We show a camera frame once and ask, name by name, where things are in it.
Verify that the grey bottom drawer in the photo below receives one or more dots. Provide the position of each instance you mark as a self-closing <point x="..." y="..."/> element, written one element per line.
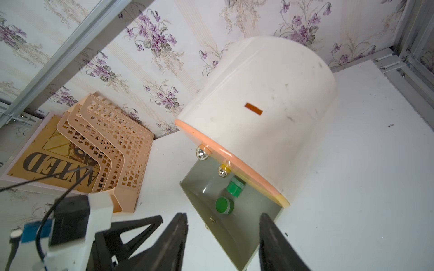
<point x="238" y="232"/>

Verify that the wanted poster book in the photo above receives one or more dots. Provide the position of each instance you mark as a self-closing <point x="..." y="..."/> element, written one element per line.
<point x="48" y="152"/>

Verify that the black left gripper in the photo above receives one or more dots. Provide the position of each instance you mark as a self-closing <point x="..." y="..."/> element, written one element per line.
<point x="101" y="254"/>

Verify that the beige desk file organizer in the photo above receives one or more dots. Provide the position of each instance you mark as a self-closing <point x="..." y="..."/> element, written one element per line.
<point x="120" y="146"/>

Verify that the white oval drawer cabinet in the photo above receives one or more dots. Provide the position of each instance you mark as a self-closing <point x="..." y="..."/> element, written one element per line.
<point x="268" y="102"/>

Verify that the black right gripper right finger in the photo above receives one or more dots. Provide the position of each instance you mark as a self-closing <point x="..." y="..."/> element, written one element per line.
<point x="275" y="252"/>

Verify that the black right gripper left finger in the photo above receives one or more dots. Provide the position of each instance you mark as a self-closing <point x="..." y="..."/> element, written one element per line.
<point x="166" y="254"/>

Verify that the green paint can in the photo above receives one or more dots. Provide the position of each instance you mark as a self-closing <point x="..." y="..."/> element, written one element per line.
<point x="224" y="205"/>
<point x="235" y="186"/>

